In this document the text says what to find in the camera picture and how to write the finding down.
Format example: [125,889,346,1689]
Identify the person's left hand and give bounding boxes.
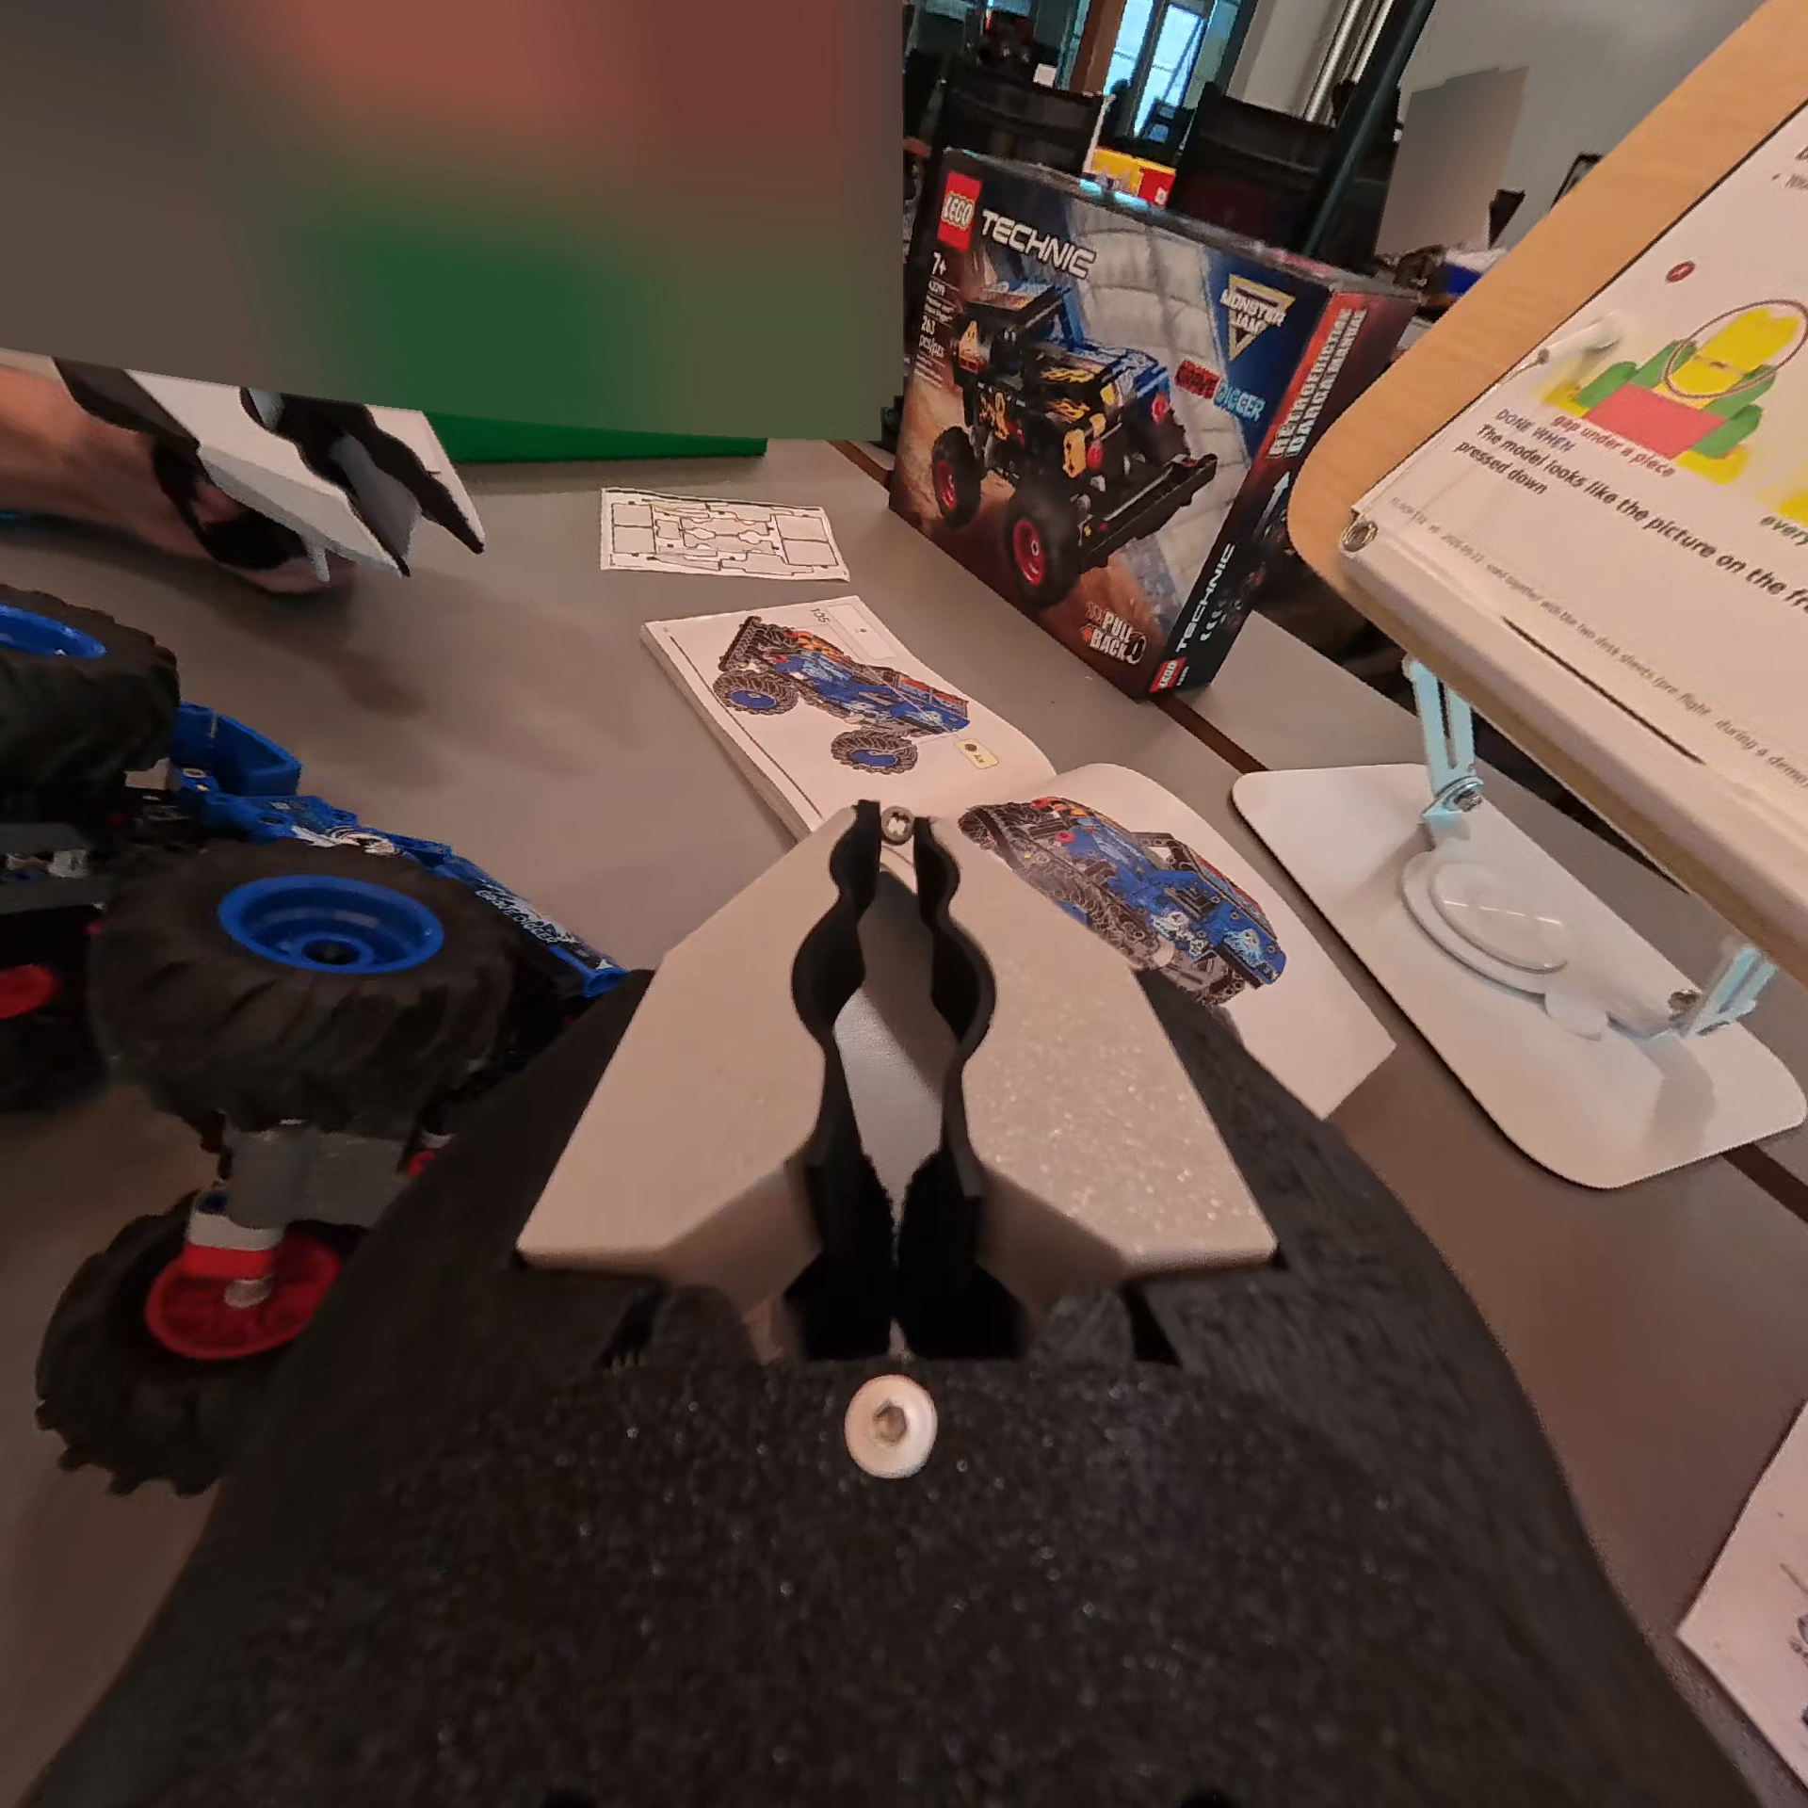
[0,367,358,601]

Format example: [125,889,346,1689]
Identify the black pole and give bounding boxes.
[1292,0,1442,259]

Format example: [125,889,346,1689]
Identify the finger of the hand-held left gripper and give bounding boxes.
[275,395,489,562]
[122,375,416,578]

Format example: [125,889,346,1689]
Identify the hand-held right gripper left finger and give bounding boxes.
[520,800,898,1360]

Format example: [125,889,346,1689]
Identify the blue lego monster truck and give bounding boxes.
[0,584,631,1496]

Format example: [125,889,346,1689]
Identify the green flat object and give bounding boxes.
[422,418,769,467]

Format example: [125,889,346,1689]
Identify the white sticker sheet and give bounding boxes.
[599,487,857,584]

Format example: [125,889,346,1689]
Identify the white board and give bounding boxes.
[1376,60,1533,259]

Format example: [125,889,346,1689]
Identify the printed instruction sheet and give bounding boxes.
[1340,83,1808,848]

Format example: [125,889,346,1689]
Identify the lego instruction booklet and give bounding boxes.
[642,601,1396,1116]

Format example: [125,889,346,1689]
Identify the black chair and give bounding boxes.
[914,53,1112,183]
[1167,83,1407,275]

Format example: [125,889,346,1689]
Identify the lego set box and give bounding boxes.
[883,146,1422,705]

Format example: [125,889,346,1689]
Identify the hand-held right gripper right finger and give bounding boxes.
[898,817,1285,1355]

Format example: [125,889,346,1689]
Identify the white paper sheet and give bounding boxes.
[1671,1413,1808,1793]

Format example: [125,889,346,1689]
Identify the wooden document stand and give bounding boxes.
[1234,0,1808,1192]

